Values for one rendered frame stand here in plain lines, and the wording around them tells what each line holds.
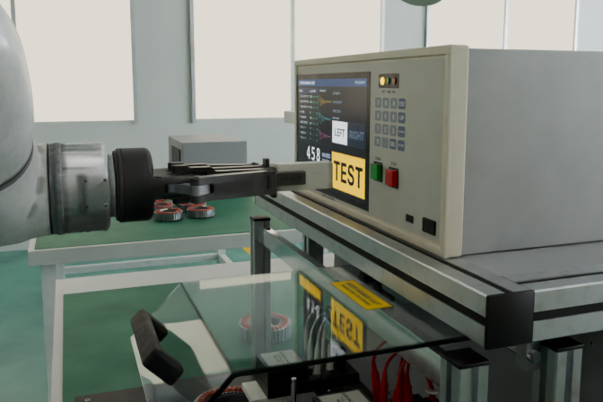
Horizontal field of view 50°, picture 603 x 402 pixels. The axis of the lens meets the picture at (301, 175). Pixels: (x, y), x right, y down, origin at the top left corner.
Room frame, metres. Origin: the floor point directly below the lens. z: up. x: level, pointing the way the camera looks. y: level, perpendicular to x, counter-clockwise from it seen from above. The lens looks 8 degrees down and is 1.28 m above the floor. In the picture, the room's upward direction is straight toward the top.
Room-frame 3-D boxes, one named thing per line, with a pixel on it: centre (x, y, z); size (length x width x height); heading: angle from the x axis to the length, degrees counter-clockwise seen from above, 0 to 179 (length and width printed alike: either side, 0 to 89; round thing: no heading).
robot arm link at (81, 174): (0.63, 0.22, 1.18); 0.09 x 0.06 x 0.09; 20
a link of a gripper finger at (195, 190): (0.63, 0.12, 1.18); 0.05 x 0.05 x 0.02; 18
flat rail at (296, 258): (0.81, -0.03, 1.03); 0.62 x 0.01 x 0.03; 20
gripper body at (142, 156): (0.66, 0.15, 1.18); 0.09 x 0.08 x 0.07; 110
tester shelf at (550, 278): (0.89, -0.24, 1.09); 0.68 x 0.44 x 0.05; 20
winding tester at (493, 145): (0.88, -0.25, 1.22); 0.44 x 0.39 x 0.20; 20
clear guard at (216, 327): (0.62, -0.01, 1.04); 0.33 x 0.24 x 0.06; 110
